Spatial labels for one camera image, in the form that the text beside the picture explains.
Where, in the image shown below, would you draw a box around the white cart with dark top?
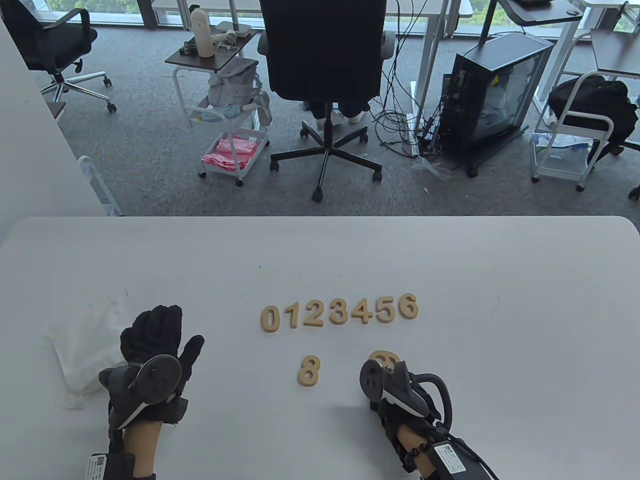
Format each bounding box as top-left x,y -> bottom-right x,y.
165,29 -> 273,188
531,29 -> 640,193

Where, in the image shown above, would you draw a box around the black high-back office chair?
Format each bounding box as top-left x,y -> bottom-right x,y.
257,0 -> 397,203

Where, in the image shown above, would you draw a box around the person's right hand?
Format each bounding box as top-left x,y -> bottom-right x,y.
370,385 -> 453,473

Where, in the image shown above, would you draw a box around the pink folded cloths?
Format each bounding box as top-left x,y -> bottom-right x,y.
201,137 -> 261,172

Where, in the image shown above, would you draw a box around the black bag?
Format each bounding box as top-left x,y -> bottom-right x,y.
547,75 -> 640,153

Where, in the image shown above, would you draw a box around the black grey hand controller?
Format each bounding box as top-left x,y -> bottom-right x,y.
98,354 -> 183,430
360,359 -> 453,431

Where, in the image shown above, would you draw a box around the tangle of black cables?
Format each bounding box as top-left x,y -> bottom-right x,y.
372,0 -> 443,156

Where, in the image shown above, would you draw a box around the cream cylindrical bottle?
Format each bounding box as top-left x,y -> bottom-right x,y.
190,8 -> 212,59

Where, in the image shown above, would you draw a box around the person's left hand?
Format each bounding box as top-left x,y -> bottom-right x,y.
120,305 -> 206,418

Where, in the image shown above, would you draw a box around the black forearm sensor box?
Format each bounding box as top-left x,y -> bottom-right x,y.
86,452 -> 137,480
432,440 -> 493,480

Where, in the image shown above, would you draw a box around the clear plastic bag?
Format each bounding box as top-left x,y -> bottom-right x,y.
411,154 -> 454,182

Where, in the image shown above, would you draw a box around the white flat box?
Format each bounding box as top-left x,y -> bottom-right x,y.
216,21 -> 254,39

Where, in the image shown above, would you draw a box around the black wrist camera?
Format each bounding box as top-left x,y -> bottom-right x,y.
161,397 -> 190,426

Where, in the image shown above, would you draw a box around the black monitor stand table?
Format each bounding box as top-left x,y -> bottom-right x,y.
479,0 -> 585,48

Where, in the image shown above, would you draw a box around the person's left forearm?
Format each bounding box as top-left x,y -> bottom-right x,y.
122,420 -> 162,476

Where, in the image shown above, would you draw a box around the curved flat-base wooden number block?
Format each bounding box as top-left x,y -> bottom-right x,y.
303,299 -> 326,330

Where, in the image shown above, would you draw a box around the angular wooden number block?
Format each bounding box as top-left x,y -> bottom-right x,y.
350,299 -> 374,326

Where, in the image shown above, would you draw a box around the white cloth drawstring bag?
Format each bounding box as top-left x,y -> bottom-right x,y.
44,295 -> 132,412

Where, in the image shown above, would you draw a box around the light blue pouch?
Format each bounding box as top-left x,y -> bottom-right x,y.
192,102 -> 242,126

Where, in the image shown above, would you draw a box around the black sensor cable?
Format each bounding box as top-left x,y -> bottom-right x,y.
447,434 -> 501,480

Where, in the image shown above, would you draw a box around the clear blue plastic packets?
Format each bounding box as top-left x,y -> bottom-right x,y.
531,132 -> 593,151

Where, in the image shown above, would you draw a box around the grey backpack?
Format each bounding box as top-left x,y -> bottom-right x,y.
207,57 -> 262,109

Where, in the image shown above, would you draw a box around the black computer tower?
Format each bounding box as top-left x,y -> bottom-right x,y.
438,32 -> 557,178

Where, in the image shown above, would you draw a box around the black mesh office chair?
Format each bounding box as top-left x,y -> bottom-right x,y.
0,0 -> 117,113

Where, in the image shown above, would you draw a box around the double-loop wooden number block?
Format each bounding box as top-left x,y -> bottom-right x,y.
297,355 -> 321,387

